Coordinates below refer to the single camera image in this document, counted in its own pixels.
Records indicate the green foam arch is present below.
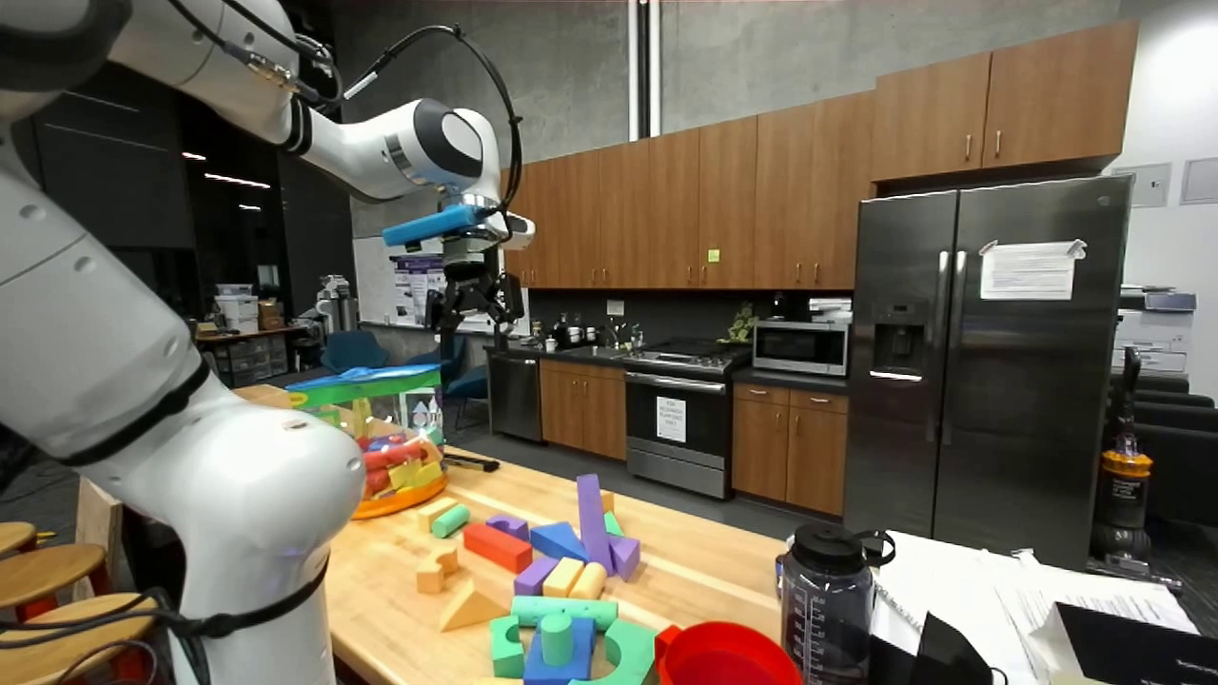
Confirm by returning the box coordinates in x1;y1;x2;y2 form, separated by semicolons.
489;614;527;679
569;618;658;685

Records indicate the wooden cabinet over refrigerator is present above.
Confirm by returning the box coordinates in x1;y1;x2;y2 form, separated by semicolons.
870;18;1141;185

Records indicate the stainless steel refrigerator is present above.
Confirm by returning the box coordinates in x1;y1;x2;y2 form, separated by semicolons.
841;173;1136;571

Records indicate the printer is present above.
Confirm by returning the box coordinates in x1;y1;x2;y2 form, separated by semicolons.
1111;284;1199;375

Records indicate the black sofa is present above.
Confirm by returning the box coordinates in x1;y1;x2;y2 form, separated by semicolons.
1108;372;1218;530

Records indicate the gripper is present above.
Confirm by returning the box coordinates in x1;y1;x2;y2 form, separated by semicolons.
425;236;526;336

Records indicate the clear tub with green lid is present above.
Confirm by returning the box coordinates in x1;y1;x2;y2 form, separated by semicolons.
285;363;450;521

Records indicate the tan foam triangle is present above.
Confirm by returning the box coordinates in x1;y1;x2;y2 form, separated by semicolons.
438;579;511;634

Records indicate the row of wooden wall cabinets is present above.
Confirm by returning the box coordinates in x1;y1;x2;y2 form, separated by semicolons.
499;89;877;292

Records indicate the black box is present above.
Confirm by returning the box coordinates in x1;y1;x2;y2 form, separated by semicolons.
1031;601;1218;685

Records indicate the row of wooden stools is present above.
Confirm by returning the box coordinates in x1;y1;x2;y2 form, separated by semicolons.
0;520;161;685

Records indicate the dark clear water bottle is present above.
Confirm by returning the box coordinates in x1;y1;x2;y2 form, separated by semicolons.
775;520;897;685

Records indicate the blue foam block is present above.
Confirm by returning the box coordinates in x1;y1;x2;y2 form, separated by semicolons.
522;618;598;685

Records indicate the yellow foam cylinder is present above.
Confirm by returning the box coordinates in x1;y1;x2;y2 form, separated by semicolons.
568;561;609;602

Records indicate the yellow foam block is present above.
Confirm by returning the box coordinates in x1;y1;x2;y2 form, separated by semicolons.
541;557;586;599

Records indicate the stainless steel stove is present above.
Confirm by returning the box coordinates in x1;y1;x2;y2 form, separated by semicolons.
622;337;754;501

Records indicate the microwave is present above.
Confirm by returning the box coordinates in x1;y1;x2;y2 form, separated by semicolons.
751;318;852;379

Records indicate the blue chair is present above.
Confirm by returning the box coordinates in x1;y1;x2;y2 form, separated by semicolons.
320;329;392;375

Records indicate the wooden base cabinet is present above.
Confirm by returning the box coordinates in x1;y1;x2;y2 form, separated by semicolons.
730;381;851;519
538;358;629;462

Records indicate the long green foam bar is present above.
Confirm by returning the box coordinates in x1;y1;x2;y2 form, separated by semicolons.
510;595;619;632

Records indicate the blue foam wedge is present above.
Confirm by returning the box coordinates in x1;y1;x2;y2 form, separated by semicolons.
529;520;590;565

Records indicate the heap of white papers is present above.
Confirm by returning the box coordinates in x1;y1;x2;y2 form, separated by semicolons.
870;530;1202;685

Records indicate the dishwasher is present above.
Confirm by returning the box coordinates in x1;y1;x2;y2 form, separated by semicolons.
487;348;544;444

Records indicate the desk with storage bins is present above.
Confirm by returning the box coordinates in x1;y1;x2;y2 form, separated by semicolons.
193;283;307;389

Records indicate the whiteboard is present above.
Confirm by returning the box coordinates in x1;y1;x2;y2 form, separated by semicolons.
351;232;532;338

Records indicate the black folded pouch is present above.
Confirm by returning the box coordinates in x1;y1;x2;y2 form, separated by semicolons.
908;613;997;685

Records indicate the notched tan foam block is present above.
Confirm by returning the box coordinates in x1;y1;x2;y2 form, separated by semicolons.
415;543;461;596

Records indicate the white paper notice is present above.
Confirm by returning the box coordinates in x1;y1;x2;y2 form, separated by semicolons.
977;238;1089;303

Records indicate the tall purple foam block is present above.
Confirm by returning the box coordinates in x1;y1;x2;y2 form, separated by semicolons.
576;473;617;576

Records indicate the red plastic bowl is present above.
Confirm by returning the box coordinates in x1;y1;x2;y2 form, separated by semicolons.
654;620;803;685

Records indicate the upright vacuum cleaner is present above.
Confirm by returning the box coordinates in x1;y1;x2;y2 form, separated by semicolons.
1089;346;1158;568

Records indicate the red foam block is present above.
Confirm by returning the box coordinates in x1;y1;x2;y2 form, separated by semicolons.
462;521;535;575

